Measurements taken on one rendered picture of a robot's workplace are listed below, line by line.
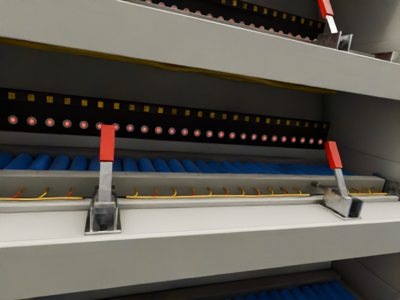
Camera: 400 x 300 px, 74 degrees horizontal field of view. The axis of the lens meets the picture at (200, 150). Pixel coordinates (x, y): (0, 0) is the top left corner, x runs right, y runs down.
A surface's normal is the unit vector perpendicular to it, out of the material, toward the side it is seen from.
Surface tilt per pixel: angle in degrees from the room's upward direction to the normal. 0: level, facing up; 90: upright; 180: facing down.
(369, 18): 90
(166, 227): 21
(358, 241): 111
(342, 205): 90
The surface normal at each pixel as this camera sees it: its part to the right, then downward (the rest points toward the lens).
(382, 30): -0.94, -0.04
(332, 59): 0.32, 0.25
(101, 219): 0.13, -0.97
